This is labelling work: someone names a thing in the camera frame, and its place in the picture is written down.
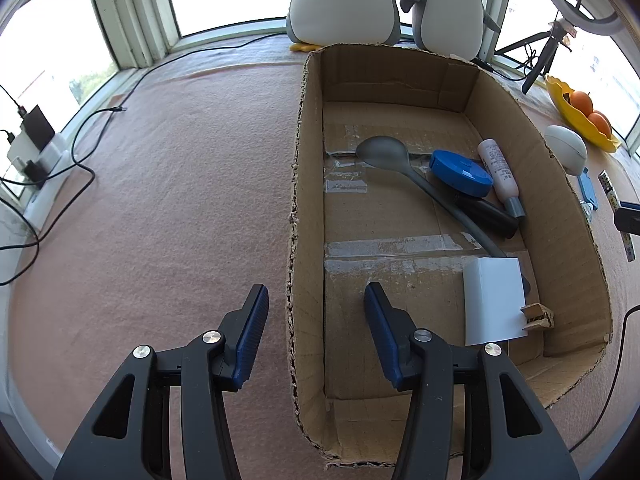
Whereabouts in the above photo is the white bottle grey cap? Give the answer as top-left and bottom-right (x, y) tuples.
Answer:
(477, 138), (527, 220)

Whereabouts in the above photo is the cardboard box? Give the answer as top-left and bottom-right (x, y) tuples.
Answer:
(285, 42), (614, 469)

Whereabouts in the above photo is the pink blanket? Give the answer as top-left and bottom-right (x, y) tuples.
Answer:
(0, 30), (640, 480)

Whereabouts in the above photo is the black plug adapter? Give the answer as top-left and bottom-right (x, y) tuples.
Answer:
(22, 160), (49, 184)

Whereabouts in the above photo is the black tripod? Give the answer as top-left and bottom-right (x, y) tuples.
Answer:
(495, 17), (576, 95)

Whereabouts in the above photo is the blue flat case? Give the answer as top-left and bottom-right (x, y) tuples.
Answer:
(577, 167), (600, 214)

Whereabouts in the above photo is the yellow fruit plate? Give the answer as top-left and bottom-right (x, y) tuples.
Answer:
(544, 74), (622, 154)

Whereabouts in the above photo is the grey serving spoon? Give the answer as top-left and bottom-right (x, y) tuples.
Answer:
(355, 135), (532, 297)

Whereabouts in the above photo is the long black charging cable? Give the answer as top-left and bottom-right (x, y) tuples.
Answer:
(97, 32), (288, 113)

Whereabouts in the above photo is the black cylinder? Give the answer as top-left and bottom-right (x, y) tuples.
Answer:
(452, 192), (521, 240)

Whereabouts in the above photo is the white window frame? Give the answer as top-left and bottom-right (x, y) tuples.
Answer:
(0, 0), (506, 111)

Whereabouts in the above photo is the wooden clip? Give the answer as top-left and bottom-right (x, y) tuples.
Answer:
(519, 302), (555, 334)

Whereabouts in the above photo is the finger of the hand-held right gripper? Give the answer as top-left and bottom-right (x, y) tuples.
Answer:
(614, 201), (640, 235)

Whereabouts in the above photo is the white charger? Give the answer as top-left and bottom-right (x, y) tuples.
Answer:
(7, 132), (41, 162)

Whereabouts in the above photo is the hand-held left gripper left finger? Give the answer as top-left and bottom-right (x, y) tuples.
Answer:
(52, 283), (270, 480)

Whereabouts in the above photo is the blue round lid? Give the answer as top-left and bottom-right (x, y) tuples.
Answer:
(429, 149), (495, 199)

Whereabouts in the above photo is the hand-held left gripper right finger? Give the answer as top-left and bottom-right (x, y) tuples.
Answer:
(363, 282), (581, 480)

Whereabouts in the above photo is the white rectangular box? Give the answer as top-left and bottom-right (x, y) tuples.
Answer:
(462, 257), (531, 347)

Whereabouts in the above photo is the white round device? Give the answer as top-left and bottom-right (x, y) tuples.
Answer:
(544, 125), (588, 176)

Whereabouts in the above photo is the large penguin plush toy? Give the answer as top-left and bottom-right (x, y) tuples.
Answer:
(276, 0), (422, 53)

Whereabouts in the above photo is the white power strip with chargers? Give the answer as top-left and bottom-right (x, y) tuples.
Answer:
(0, 107), (97, 287)

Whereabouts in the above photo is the thin black cable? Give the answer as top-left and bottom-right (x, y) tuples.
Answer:
(569, 305), (640, 454)

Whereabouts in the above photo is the small penguin plush toy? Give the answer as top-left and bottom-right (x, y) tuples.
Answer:
(398, 0), (501, 60)

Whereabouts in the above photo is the orange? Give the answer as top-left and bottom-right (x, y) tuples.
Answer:
(587, 111), (612, 137)
(569, 90), (595, 116)

